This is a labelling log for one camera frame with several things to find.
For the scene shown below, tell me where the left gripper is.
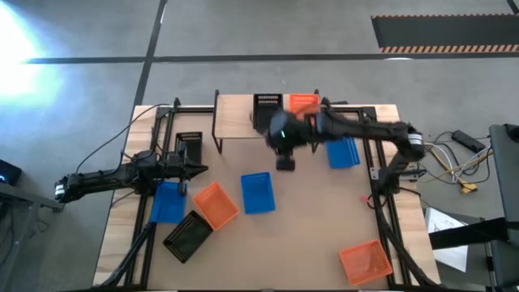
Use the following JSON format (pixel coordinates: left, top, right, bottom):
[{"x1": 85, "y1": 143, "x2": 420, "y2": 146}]
[{"x1": 161, "y1": 141, "x2": 210, "y2": 196}]

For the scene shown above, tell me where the black plastic slotted basket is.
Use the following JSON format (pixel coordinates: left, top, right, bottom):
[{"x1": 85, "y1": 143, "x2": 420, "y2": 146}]
[
  {"x1": 174, "y1": 131, "x2": 204, "y2": 164},
  {"x1": 162, "y1": 209, "x2": 214, "y2": 264},
  {"x1": 252, "y1": 93, "x2": 284, "y2": 134}
]

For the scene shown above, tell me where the orange plastic slotted basket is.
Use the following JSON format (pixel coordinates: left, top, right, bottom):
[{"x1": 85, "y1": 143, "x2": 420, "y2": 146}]
[
  {"x1": 191, "y1": 181, "x2": 241, "y2": 232},
  {"x1": 288, "y1": 93, "x2": 322, "y2": 122},
  {"x1": 338, "y1": 239, "x2": 394, "y2": 286}
]

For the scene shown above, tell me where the wooden shelf with black legs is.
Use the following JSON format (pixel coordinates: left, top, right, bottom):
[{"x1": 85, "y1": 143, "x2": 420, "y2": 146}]
[{"x1": 211, "y1": 88, "x2": 323, "y2": 156}]

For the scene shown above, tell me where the blue plastic slotted basket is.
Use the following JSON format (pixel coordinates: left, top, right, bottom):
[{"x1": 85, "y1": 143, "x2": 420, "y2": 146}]
[
  {"x1": 325, "y1": 136, "x2": 362, "y2": 170},
  {"x1": 148, "y1": 180, "x2": 189, "y2": 225},
  {"x1": 240, "y1": 171, "x2": 277, "y2": 216}
]

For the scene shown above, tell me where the white paper sheet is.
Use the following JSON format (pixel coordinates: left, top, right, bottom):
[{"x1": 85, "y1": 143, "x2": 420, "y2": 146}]
[{"x1": 424, "y1": 207, "x2": 470, "y2": 273}]

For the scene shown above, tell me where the black power strip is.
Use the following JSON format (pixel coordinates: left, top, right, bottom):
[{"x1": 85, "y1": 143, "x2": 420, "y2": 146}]
[{"x1": 450, "y1": 129, "x2": 487, "y2": 154}]

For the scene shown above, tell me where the black device with blue light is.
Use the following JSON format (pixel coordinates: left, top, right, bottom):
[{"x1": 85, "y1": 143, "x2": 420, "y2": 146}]
[{"x1": 0, "y1": 158, "x2": 24, "y2": 187}]

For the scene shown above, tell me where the black hazard striped floor mat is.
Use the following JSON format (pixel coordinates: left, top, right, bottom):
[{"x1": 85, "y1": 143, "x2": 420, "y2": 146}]
[{"x1": 370, "y1": 13, "x2": 519, "y2": 55}]

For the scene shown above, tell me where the dark grey chair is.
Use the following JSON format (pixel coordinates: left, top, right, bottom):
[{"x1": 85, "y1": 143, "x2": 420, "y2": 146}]
[{"x1": 427, "y1": 122, "x2": 519, "y2": 291}]

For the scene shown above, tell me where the black aluminium rig frame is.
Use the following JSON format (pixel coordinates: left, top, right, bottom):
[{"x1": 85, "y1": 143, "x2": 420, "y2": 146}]
[{"x1": 91, "y1": 97, "x2": 438, "y2": 291}]

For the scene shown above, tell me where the long black cable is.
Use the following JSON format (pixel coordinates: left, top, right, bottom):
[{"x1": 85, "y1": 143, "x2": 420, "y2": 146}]
[{"x1": 75, "y1": 102, "x2": 176, "y2": 176}]

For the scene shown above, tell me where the yellow cable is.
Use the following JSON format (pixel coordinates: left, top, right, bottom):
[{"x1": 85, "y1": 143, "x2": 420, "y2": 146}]
[{"x1": 423, "y1": 143, "x2": 494, "y2": 190}]

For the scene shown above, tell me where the white cable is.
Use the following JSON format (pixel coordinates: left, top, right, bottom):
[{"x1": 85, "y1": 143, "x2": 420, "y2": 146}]
[{"x1": 434, "y1": 141, "x2": 492, "y2": 182}]

